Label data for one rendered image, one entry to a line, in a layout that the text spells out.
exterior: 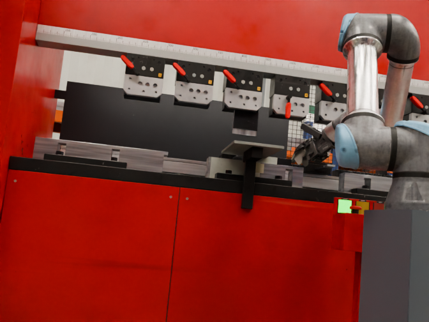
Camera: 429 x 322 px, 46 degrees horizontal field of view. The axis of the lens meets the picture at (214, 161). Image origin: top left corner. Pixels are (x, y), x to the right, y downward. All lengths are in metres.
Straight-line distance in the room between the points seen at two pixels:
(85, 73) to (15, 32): 4.48
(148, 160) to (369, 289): 0.99
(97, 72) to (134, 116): 3.84
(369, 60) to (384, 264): 0.58
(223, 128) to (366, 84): 1.22
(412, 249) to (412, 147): 0.26
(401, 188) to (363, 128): 0.18
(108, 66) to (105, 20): 4.31
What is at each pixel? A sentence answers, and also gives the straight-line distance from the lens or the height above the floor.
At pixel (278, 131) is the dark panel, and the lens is 2.62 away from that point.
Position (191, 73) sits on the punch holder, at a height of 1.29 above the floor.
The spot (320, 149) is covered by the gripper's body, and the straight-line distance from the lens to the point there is 1.97.
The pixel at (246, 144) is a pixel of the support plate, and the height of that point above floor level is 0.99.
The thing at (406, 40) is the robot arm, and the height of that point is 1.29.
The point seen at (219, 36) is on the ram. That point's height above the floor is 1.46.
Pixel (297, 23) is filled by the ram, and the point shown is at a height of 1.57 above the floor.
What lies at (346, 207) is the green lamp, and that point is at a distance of 1.83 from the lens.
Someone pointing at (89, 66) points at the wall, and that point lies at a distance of 6.36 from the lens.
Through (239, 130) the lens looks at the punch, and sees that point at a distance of 2.05.
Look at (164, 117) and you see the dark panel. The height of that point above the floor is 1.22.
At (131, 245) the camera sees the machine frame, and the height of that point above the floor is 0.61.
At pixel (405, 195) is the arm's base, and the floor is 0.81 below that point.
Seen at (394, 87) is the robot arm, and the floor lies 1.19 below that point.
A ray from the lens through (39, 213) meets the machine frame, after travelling 1.85.
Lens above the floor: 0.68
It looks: 8 degrees up
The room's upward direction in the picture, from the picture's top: 5 degrees clockwise
